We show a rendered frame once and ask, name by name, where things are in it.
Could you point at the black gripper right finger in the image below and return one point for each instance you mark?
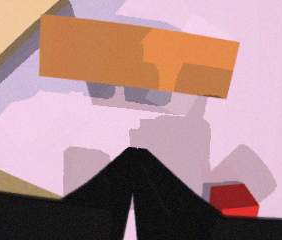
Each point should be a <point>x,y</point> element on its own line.
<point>165,208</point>

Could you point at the red cube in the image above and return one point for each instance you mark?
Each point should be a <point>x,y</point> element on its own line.
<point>233,200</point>

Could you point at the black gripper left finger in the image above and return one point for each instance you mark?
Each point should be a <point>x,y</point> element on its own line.
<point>97,210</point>

